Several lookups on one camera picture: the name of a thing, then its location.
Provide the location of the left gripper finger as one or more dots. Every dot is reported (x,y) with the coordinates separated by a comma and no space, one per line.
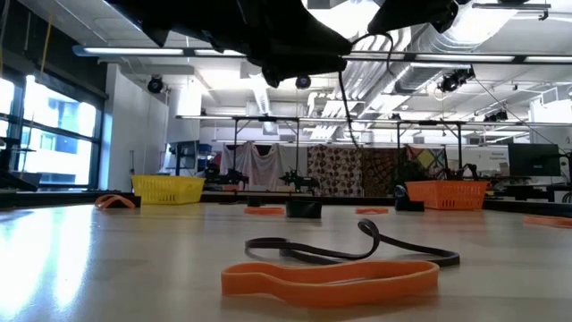
(304,36)
(286,67)

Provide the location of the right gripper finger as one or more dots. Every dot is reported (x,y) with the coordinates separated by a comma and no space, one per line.
(447,18)
(402,13)

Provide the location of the yellow plastic basket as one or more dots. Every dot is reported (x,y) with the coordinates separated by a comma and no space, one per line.
(167,190)

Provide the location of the orange rubber band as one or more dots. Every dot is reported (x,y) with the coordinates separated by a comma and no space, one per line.
(263,210)
(107,202)
(372,210)
(549,221)
(250,284)

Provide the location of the black background robot arm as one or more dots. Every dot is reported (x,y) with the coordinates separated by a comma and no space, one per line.
(299,181)
(230,178)

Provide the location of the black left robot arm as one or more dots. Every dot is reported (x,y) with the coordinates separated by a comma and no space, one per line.
(147,18)

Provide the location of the long ceiling light bar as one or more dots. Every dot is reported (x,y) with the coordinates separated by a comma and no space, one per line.
(447,57)

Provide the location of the black metal rig stand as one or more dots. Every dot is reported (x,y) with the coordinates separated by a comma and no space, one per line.
(235,147)
(459,152)

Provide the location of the white hanging cloth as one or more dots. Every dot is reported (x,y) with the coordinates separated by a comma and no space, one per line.
(263,165)

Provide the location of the brown dotted hanging cloth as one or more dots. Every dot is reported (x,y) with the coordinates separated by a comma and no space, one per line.
(335,170)

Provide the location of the dark mandala hanging cloth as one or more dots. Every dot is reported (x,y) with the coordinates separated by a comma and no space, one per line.
(382,170)

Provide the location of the colourful geometric hanging cloth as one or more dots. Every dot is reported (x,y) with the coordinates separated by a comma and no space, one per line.
(426,158)

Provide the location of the white paper sign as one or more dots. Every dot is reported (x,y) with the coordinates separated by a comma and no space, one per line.
(497,155)

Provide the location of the orange plastic basket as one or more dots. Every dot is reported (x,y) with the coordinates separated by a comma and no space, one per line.
(447,195)

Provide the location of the black equipment stand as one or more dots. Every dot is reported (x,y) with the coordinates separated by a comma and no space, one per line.
(13,179)

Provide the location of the round black ceiling camera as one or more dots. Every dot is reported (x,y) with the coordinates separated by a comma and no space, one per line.
(303,81)
(155,84)

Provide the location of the black ceiling camera mount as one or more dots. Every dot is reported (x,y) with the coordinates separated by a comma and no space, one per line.
(456,79)
(496,116)

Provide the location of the black aluminium table frame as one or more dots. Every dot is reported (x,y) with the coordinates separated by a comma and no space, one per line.
(348,200)

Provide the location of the large window black frame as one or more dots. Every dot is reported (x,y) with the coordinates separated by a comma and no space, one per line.
(58,134)

